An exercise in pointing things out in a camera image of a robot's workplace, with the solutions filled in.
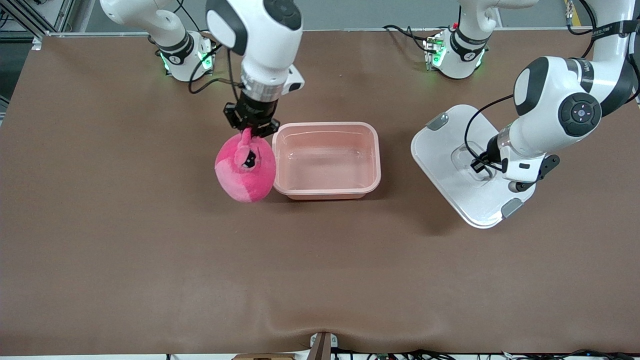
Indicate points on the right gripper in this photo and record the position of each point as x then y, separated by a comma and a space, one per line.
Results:
252, 113

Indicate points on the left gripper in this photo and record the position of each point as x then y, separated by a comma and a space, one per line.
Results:
492, 149

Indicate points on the white box lid grey clips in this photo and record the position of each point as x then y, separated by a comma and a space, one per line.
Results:
445, 160

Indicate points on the pink plush toy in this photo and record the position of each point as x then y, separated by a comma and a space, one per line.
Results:
240, 180

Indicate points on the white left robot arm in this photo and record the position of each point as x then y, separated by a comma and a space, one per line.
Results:
545, 115

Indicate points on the pink plastic storage box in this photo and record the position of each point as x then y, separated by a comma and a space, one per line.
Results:
325, 160

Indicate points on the brown table mat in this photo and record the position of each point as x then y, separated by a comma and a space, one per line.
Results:
350, 275

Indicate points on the silver table edge rail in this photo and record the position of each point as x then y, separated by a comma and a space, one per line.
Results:
350, 30

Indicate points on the aluminium frame post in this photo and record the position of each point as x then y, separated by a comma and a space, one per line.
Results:
64, 15

